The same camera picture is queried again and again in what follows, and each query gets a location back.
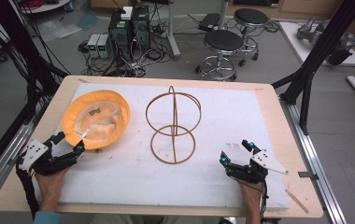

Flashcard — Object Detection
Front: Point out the white foam mat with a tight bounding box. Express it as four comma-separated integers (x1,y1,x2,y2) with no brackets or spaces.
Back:
31,81,291,210

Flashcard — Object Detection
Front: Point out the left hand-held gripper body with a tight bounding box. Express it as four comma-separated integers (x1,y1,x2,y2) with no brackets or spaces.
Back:
21,139,80,176

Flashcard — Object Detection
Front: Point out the flat black case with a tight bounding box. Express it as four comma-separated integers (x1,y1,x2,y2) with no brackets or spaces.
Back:
197,12,222,33

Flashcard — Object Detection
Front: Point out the grey tape strip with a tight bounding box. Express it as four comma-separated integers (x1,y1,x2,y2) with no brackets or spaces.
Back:
297,171,320,182

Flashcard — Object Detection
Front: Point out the tangle of floor cables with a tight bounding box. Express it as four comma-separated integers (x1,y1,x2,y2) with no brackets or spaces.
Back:
77,6,205,78

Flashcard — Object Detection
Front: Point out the grey robot part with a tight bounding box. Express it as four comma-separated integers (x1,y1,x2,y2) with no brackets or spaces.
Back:
296,16,354,48

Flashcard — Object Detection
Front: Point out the white box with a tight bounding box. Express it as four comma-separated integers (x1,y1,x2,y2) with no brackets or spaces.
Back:
120,6,134,21

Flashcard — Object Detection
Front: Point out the brown wire hat stand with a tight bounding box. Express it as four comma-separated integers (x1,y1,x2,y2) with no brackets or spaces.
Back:
145,85,203,165

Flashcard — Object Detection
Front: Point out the clear plastic sheet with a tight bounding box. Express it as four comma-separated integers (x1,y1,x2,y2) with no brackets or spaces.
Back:
36,19,84,43

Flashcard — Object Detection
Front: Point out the black metal frame post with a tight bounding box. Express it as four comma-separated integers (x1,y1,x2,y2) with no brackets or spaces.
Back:
271,0,355,136
0,0,71,125

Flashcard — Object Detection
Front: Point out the white floor board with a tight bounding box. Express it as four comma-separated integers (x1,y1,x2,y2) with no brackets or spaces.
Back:
278,21,355,67

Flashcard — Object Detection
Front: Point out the black round stool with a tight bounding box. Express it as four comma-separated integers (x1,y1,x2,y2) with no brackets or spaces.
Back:
233,7,270,68
194,29,246,82

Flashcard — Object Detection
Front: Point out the black computer tower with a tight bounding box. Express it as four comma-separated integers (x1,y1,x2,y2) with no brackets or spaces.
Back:
107,10,134,62
131,5,151,52

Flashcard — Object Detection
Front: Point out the thin wooden stick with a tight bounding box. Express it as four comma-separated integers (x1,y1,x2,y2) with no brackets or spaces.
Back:
285,189,309,215

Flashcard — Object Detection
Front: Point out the person's left hand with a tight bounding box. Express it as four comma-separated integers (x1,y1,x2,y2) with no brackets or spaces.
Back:
35,167,70,205

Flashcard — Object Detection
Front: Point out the yellow bucket hat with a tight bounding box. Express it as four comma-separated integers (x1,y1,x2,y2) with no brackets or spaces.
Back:
61,89,132,151

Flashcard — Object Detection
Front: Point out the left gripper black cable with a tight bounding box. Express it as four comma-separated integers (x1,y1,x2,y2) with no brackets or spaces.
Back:
15,160,40,220

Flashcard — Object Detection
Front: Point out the person's right hand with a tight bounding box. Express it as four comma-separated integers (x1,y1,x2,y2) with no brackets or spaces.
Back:
238,179,264,209

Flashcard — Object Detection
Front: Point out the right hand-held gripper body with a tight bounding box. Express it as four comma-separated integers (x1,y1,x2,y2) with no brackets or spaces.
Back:
227,148,290,185

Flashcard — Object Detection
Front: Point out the grey bench power supply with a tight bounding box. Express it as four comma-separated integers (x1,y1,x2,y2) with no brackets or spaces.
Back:
97,34,112,59
86,33,101,59

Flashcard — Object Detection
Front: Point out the aluminium rail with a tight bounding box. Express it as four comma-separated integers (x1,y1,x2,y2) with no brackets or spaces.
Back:
0,102,50,204
278,94,348,224

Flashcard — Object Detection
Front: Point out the grey metal stand leg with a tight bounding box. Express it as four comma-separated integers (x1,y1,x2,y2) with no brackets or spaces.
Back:
164,0,182,61

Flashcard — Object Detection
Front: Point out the white round table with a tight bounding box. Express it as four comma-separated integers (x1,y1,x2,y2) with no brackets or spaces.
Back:
19,0,73,15

